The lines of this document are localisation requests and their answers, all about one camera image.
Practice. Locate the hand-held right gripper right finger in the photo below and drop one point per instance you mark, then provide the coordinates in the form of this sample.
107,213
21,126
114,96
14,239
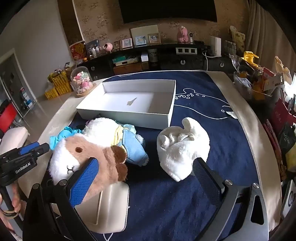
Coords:
208,180

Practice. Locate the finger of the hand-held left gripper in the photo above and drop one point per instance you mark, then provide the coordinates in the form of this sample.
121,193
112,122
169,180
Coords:
29,147
42,148

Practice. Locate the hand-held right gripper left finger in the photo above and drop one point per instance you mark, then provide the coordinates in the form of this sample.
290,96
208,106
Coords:
84,183

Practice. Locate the teal ruffled cloth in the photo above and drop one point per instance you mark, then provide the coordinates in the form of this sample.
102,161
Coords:
60,136

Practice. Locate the white fluffy plush socks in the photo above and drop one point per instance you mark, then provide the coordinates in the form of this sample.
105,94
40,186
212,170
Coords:
69,153

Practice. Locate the white fluffy towel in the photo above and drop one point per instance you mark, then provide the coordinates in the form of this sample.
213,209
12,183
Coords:
182,150

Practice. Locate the white cardboard box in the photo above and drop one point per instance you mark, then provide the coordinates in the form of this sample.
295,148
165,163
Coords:
115,102

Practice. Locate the person's left hand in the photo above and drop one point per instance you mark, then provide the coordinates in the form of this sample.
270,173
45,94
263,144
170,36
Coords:
18,201

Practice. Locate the white padded stool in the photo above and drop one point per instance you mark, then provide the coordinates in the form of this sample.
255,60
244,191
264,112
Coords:
13,141

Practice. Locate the red chair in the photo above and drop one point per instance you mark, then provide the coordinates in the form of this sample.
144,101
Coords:
8,115

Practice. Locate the navy blue blanket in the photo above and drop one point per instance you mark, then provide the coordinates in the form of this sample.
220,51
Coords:
161,185

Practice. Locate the yellow plastic crate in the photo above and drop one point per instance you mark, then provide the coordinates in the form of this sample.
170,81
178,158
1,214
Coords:
59,78
57,92

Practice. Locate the glass dome with flowers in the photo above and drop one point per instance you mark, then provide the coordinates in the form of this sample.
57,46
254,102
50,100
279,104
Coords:
82,78

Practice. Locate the red gift box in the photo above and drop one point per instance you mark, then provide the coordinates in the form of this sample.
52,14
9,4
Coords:
281,113

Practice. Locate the clear bowl of snacks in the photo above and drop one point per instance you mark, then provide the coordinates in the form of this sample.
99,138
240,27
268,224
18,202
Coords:
245,85

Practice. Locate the red flower box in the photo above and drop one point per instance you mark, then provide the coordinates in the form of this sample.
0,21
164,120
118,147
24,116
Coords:
78,51

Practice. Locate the brown cardboard box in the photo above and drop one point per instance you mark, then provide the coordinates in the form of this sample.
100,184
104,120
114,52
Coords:
127,68

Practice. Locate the black television cabinet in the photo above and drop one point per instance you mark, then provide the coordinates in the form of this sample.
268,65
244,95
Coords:
189,62

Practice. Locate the pink round ornament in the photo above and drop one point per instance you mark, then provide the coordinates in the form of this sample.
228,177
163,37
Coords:
108,47

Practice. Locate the teal books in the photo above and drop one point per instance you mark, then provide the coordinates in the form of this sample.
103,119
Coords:
124,60

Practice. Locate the white socket panel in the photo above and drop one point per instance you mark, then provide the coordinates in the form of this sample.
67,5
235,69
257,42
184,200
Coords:
186,50

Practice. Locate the yellow plastic toy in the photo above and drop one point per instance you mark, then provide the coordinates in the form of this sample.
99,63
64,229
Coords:
249,55

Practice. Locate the white router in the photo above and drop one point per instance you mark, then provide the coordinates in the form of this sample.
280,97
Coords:
215,46

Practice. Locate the small white box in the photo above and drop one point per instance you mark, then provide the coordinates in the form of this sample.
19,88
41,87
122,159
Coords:
144,57

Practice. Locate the cream spotted giraffe plush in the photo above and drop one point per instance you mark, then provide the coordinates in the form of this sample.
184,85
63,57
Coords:
238,37

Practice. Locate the pink plush toy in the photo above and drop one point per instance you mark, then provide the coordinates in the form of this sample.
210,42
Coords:
182,34

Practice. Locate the white canvas board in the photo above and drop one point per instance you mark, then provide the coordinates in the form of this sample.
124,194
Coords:
143,31

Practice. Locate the beige curtain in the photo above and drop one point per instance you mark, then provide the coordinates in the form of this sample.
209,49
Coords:
266,34

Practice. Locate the black television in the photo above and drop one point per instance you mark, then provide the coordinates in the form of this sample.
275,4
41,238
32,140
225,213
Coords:
166,9

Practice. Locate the small picture frame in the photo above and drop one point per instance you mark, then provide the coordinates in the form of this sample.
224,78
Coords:
140,40
117,45
154,38
127,43

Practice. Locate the small white camera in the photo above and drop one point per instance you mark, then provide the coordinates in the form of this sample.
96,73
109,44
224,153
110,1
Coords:
191,37

